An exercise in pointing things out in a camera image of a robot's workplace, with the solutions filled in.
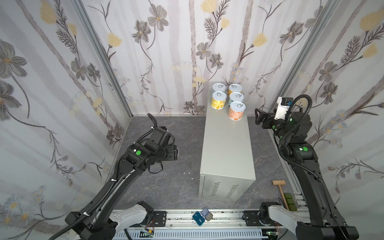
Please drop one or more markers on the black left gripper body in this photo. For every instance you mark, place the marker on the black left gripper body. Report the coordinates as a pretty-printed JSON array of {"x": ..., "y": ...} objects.
[{"x": 159, "y": 132}]

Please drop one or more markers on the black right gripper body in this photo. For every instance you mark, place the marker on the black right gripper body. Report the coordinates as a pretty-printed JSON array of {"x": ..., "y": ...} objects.
[{"x": 267, "y": 120}]

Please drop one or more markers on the brown labelled can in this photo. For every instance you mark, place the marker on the brown labelled can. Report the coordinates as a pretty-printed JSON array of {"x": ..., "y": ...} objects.
[{"x": 236, "y": 110}]

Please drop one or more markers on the yellow can with silver lid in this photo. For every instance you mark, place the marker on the yellow can with silver lid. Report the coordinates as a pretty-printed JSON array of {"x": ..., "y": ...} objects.
[{"x": 218, "y": 100}]

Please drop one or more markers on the light blue labelled can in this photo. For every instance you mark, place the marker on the light blue labelled can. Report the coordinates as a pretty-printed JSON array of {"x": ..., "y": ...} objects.
[{"x": 219, "y": 87}]

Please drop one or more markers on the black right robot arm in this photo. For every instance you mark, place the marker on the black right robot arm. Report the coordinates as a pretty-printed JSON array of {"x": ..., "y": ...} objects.
[{"x": 326, "y": 222}]

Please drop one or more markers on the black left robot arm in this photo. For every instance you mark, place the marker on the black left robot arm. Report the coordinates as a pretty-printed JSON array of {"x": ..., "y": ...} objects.
[{"x": 94, "y": 221}]

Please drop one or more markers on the grey metal cabinet counter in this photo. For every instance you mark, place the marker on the grey metal cabinet counter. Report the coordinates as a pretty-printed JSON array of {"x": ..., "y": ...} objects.
[{"x": 227, "y": 163}]

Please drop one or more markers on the small wooden mallet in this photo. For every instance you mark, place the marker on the small wooden mallet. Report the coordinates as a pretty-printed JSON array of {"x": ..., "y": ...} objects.
[{"x": 281, "y": 183}]

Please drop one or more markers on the small blue grey device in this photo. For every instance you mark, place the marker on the small blue grey device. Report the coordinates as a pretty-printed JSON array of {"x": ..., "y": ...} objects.
[{"x": 203, "y": 216}]

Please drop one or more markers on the green block stack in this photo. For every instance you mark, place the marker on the green block stack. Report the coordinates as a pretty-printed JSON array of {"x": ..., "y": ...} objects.
[{"x": 290, "y": 202}]

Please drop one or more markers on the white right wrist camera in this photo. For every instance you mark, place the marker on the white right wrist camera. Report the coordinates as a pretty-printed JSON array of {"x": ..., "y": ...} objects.
[{"x": 284, "y": 104}]

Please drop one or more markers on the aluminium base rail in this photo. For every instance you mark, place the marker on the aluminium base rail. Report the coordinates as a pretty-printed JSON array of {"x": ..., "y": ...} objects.
[{"x": 136, "y": 224}]

